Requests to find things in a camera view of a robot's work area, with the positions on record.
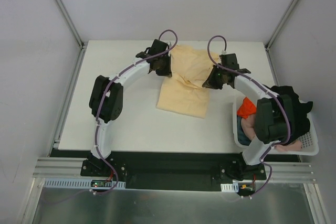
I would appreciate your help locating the right aluminium frame post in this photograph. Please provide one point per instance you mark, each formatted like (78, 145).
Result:
(284, 18)

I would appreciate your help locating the blue garment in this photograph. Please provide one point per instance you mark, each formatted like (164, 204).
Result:
(242, 138)

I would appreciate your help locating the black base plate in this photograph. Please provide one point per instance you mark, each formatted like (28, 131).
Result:
(168, 171)

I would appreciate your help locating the white laundry basket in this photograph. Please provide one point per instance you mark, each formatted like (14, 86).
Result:
(309, 141)

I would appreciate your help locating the pink garment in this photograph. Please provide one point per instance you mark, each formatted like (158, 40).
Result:
(247, 126)

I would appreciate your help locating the right white cable duct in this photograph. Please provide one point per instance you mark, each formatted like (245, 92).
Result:
(230, 188)

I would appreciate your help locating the left white cable duct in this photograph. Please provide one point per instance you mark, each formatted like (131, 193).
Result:
(82, 184)

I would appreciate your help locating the white cable duct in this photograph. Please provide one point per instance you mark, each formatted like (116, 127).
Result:
(82, 184)
(230, 188)

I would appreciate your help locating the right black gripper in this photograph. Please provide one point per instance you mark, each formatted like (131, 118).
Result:
(210, 81)

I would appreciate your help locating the aluminium frame post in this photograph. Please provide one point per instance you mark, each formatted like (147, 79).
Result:
(69, 22)
(284, 18)

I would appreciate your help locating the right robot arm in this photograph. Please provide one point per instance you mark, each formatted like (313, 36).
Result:
(274, 112)

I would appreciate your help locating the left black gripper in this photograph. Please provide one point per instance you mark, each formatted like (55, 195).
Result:
(164, 69)

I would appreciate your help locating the cream yellow t shirt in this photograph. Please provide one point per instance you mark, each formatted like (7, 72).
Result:
(183, 93)

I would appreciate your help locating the left aluminium frame post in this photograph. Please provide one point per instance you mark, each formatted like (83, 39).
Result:
(69, 22)

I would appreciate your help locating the black t shirt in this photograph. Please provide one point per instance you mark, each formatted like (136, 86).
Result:
(300, 111)

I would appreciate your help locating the orange t shirt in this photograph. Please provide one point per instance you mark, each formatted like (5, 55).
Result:
(246, 109)

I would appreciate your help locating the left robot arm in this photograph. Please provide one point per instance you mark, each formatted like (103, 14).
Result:
(106, 101)

